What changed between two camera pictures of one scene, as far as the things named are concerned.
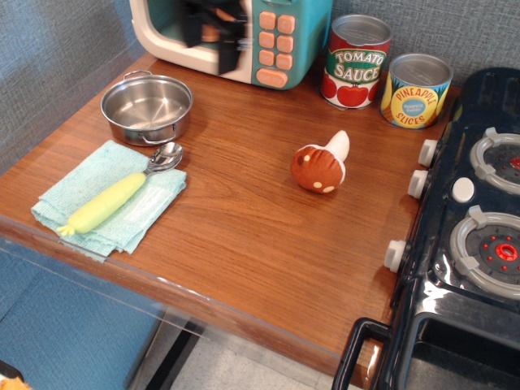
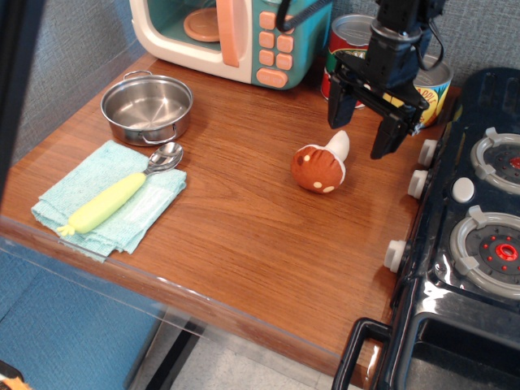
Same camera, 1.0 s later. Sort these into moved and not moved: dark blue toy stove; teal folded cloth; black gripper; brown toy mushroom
Moved: black gripper
Not moved: brown toy mushroom; teal folded cloth; dark blue toy stove
